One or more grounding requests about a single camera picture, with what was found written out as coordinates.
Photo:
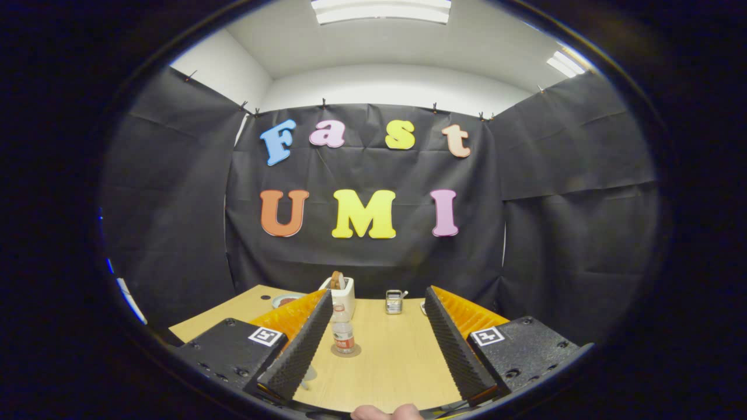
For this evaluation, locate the white toaster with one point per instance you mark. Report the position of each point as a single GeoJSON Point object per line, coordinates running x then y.
{"type": "Point", "coordinates": [348, 300]}

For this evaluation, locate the wooden table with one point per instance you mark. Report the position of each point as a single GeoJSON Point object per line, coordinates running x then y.
{"type": "Point", "coordinates": [397, 361]}

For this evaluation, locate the pale green plate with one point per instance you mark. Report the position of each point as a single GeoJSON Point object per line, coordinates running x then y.
{"type": "Point", "coordinates": [283, 304]}

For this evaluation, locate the white divided condiment dish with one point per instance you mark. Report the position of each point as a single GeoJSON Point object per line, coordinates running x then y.
{"type": "Point", "coordinates": [424, 308]}

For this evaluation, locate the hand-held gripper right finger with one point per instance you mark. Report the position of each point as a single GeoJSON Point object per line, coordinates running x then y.
{"type": "Point", "coordinates": [455, 350]}

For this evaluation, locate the small ceiling light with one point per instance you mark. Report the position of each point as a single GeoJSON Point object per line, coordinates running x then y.
{"type": "Point", "coordinates": [565, 63]}

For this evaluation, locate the small glass jar with spoon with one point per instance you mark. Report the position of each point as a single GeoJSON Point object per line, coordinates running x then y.
{"type": "Point", "coordinates": [394, 303]}

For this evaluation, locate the brown food pieces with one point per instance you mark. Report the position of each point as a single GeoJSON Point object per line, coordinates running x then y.
{"type": "Point", "coordinates": [288, 301]}

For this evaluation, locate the clear plastic bottle red label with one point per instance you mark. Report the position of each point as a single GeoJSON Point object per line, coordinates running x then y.
{"type": "Point", "coordinates": [343, 338]}

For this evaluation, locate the round brown coaster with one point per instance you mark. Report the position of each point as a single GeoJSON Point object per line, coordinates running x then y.
{"type": "Point", "coordinates": [356, 352]}

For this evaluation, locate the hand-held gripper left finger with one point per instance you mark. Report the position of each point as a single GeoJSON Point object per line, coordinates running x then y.
{"type": "Point", "coordinates": [300, 350]}

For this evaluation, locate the black backdrop cloth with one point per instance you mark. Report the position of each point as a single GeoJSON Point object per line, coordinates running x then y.
{"type": "Point", "coordinates": [362, 256]}

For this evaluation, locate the pale blue cup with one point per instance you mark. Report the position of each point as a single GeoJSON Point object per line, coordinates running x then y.
{"type": "Point", "coordinates": [309, 373]}

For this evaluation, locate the toasted bread slice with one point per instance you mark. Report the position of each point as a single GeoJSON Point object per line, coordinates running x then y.
{"type": "Point", "coordinates": [337, 281]}

